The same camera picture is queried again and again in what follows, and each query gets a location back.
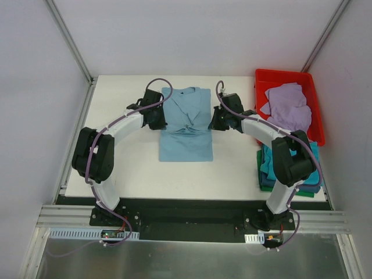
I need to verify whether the aluminium frame post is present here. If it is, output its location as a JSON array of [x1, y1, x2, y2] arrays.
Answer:
[[301, 0, 353, 73], [44, 0, 94, 84]]

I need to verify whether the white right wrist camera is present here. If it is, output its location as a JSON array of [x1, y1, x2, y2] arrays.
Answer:
[[219, 88, 227, 96]]

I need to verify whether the lavender t-shirt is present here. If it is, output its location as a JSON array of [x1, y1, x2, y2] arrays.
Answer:
[[260, 83, 312, 132]]

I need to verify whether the right white cable duct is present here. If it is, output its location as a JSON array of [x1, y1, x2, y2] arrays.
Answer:
[[244, 232, 283, 244]]

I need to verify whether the left aluminium frame post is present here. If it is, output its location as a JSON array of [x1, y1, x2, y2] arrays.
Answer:
[[44, 0, 94, 84]]

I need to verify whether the teal folded t-shirt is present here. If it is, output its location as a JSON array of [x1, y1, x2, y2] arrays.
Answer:
[[260, 142, 319, 185]]

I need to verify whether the white cable duct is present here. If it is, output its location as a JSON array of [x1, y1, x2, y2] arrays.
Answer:
[[49, 228, 140, 241], [244, 232, 283, 244]]

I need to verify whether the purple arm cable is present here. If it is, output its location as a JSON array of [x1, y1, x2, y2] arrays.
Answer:
[[46, 77, 174, 258], [215, 80, 324, 256]]

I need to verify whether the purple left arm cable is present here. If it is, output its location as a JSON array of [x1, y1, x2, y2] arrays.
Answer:
[[46, 77, 174, 258]]

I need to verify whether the dark blue folded t-shirt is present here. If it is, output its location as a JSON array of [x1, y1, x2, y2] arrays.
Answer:
[[259, 171, 321, 194]]

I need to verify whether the right aluminium frame post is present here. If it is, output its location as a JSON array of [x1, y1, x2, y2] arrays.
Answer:
[[301, 0, 353, 73]]

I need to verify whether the left white cable duct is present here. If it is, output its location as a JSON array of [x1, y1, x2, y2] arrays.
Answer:
[[49, 228, 140, 241]]

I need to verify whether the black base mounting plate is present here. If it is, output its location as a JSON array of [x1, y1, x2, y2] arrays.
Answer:
[[56, 195, 296, 242]]

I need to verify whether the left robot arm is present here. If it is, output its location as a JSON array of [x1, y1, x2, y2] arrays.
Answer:
[[71, 89, 167, 226]]

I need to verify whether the red plastic bin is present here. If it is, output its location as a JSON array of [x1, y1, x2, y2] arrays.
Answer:
[[255, 69, 325, 146]]

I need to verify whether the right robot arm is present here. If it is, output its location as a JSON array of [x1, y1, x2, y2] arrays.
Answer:
[[209, 92, 322, 231]]

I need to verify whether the green folded t-shirt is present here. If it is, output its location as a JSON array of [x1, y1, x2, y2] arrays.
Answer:
[[256, 150, 314, 198]]

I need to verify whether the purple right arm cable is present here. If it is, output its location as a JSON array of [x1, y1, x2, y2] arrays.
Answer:
[[215, 80, 324, 256]]

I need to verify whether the light blue printed t-shirt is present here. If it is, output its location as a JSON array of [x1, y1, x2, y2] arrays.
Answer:
[[159, 87, 213, 162]]

